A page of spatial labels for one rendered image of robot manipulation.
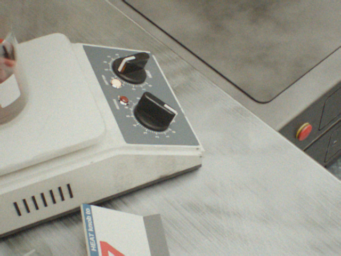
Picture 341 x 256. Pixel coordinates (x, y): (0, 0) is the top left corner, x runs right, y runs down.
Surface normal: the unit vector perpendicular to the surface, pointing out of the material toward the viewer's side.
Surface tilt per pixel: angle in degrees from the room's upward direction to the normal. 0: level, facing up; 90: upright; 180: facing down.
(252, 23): 0
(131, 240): 40
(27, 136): 0
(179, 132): 30
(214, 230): 0
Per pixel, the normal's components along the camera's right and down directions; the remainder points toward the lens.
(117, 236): 0.61, -0.58
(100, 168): 0.37, 0.73
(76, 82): -0.04, -0.61
